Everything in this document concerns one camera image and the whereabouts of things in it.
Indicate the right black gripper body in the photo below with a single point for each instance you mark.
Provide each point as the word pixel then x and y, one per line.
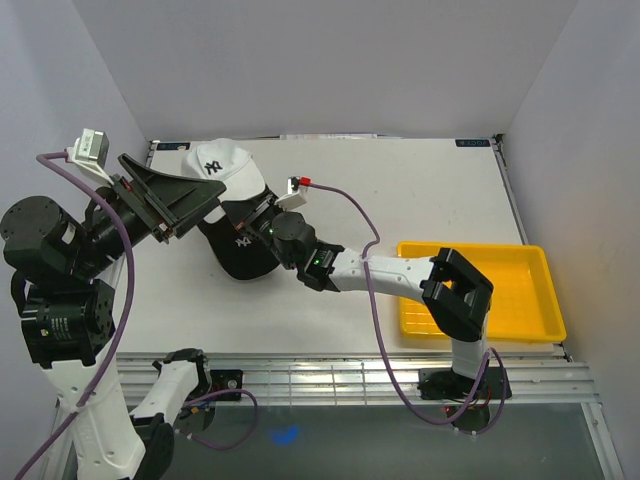
pixel 257 224

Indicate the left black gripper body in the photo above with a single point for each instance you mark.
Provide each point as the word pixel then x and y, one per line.
pixel 137 217

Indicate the black NY baseball cap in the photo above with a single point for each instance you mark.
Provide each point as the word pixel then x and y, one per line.
pixel 240 253

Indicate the white baseball cap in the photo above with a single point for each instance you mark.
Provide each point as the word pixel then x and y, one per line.
pixel 226 161

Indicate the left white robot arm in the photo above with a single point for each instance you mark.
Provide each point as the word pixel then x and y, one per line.
pixel 67 320

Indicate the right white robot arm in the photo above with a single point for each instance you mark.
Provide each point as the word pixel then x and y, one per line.
pixel 455 292

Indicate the left black corner label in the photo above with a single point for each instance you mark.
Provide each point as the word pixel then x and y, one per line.
pixel 173 146

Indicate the black corner label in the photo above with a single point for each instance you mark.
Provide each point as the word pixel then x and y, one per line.
pixel 173 146
pixel 473 143

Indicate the right black corner label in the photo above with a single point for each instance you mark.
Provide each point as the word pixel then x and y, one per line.
pixel 473 143

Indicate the yellow plastic tray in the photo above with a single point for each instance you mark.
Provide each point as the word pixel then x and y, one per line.
pixel 524 304

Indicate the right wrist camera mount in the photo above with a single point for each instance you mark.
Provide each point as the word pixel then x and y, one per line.
pixel 296 194

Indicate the aluminium frame rail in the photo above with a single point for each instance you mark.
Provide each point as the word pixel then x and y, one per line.
pixel 341 381

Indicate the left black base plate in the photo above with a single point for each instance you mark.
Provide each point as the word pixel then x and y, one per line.
pixel 228 380

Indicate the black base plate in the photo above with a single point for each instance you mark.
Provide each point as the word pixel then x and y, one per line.
pixel 444 384
pixel 228 380

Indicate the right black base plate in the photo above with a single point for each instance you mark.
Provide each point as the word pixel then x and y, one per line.
pixel 444 384

